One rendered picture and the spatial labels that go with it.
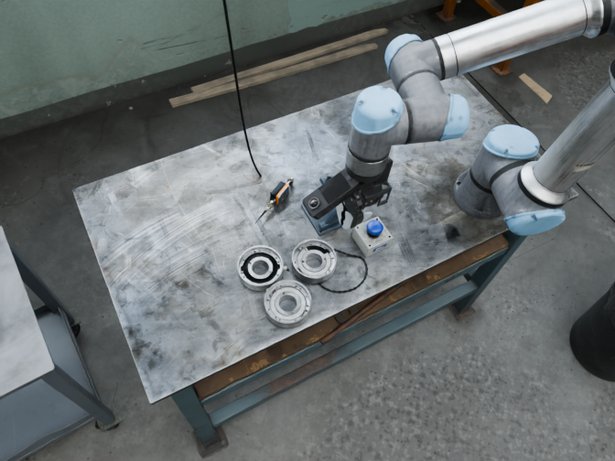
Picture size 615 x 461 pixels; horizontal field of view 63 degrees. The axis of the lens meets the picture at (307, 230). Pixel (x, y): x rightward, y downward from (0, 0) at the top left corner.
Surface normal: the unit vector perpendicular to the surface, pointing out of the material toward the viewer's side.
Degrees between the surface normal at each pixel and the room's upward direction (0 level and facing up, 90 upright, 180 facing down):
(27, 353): 0
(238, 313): 0
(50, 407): 0
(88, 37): 90
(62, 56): 90
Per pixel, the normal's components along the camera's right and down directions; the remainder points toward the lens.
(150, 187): 0.05, -0.53
